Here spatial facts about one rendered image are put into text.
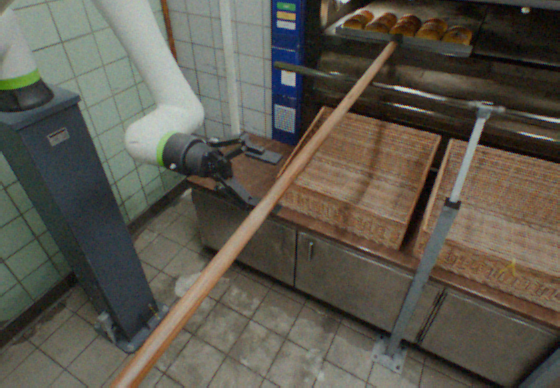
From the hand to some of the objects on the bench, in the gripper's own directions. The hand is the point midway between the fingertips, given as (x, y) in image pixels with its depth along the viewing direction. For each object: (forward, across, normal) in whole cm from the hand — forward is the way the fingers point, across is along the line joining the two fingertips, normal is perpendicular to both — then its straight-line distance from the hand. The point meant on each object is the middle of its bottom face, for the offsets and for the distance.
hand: (274, 185), depth 73 cm
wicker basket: (+59, +62, -75) cm, 113 cm away
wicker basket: (-1, +62, -76) cm, 98 cm away
